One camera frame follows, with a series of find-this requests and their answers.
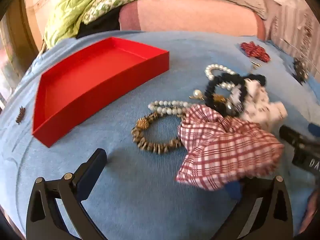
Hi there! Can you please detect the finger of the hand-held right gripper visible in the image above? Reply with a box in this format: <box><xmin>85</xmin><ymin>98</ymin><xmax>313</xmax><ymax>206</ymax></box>
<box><xmin>279</xmin><ymin>125</ymin><xmax>304</xmax><ymax>147</ymax></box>

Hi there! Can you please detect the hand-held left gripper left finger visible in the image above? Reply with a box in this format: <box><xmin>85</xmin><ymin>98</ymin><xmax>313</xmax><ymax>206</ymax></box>
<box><xmin>26</xmin><ymin>148</ymin><xmax>108</xmax><ymax>240</ymax></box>

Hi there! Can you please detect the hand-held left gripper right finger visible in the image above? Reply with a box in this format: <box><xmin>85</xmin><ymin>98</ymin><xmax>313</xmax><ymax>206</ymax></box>
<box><xmin>215</xmin><ymin>175</ymin><xmax>294</xmax><ymax>240</ymax></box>

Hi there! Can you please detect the red plaid scrunchie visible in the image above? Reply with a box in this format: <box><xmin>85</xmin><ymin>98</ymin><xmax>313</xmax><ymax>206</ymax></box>
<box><xmin>174</xmin><ymin>104</ymin><xmax>284</xmax><ymax>190</ymax></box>

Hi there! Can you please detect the white printed scrunchie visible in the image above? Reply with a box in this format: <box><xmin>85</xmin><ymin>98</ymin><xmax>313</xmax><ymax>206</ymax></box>
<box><xmin>235</xmin><ymin>79</ymin><xmax>288</xmax><ymax>132</ymax></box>

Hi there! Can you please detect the brown beaded bracelet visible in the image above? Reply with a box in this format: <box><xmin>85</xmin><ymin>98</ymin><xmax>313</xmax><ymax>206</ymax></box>
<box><xmin>132</xmin><ymin>112</ymin><xmax>184</xmax><ymax>154</ymax></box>

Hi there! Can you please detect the red cardboard box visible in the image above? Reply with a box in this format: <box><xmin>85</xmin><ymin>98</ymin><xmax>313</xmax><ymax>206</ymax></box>
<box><xmin>32</xmin><ymin>37</ymin><xmax>170</xmax><ymax>148</ymax></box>

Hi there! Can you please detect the pearl bracelet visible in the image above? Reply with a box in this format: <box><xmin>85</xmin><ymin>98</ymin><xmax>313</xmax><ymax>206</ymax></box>
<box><xmin>204</xmin><ymin>64</ymin><xmax>240</xmax><ymax>90</ymax></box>
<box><xmin>147</xmin><ymin>100</ymin><xmax>193</xmax><ymax>117</ymax></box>

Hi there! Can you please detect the blue blanket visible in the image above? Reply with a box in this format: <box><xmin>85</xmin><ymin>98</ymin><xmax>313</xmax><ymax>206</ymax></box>
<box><xmin>0</xmin><ymin>30</ymin><xmax>320</xmax><ymax>240</ymax></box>

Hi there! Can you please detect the dark beaded ornament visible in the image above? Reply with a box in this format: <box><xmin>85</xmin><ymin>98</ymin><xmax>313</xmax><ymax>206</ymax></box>
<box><xmin>292</xmin><ymin>58</ymin><xmax>309</xmax><ymax>83</ymax></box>

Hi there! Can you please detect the red beaded flower ornament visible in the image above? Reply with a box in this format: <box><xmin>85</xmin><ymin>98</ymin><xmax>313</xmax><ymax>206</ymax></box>
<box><xmin>240</xmin><ymin>42</ymin><xmax>271</xmax><ymax>62</ymax></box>

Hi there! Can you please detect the white patterned cloth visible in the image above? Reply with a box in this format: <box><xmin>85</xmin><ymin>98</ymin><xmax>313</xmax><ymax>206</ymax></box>
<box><xmin>260</xmin><ymin>0</ymin><xmax>320</xmax><ymax>63</ymax></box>

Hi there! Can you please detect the black cloth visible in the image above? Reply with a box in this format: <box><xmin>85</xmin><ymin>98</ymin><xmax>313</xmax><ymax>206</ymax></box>
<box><xmin>77</xmin><ymin>12</ymin><xmax>123</xmax><ymax>39</ymax></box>

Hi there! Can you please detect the pink sofa cushion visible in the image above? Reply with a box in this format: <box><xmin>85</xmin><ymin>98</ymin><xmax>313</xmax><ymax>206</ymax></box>
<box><xmin>119</xmin><ymin>0</ymin><xmax>265</xmax><ymax>40</ymax></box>

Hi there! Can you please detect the wooden furniture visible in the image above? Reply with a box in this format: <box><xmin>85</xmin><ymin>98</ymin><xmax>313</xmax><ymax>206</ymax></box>
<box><xmin>0</xmin><ymin>0</ymin><xmax>45</xmax><ymax>105</ymax></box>

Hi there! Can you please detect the green patterned blanket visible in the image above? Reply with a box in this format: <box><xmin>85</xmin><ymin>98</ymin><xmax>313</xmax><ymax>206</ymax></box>
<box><xmin>44</xmin><ymin>0</ymin><xmax>180</xmax><ymax>48</ymax></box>

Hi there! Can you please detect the black hair tie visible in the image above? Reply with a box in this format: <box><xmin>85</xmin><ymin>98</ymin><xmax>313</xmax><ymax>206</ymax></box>
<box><xmin>204</xmin><ymin>73</ymin><xmax>267</xmax><ymax>117</ymax></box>

